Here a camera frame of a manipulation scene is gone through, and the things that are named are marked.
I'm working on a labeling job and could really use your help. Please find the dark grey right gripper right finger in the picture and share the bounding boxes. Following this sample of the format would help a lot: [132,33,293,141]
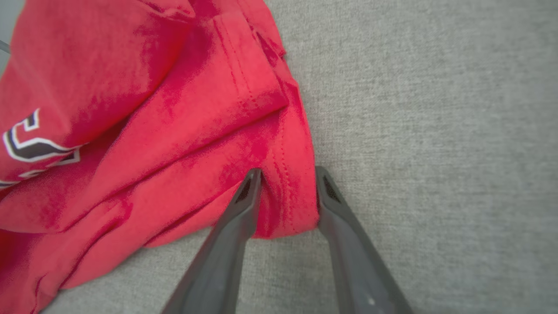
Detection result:
[315,166,413,314]

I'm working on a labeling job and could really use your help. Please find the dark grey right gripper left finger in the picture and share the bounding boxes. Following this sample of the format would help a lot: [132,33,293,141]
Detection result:
[161,168,262,314]

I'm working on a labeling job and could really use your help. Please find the red basketball jersey white sleeves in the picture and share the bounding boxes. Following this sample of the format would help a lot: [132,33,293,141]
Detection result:
[0,0,321,314]

